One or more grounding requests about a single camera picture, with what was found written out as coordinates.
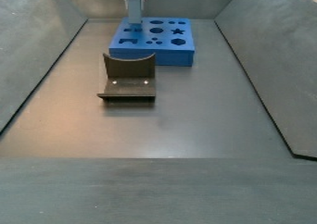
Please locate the blue shape sorter block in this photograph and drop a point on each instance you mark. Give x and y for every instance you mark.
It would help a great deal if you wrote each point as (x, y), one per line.
(161, 36)

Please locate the black curved stand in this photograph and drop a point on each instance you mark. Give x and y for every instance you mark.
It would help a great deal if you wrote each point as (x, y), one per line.
(130, 78)

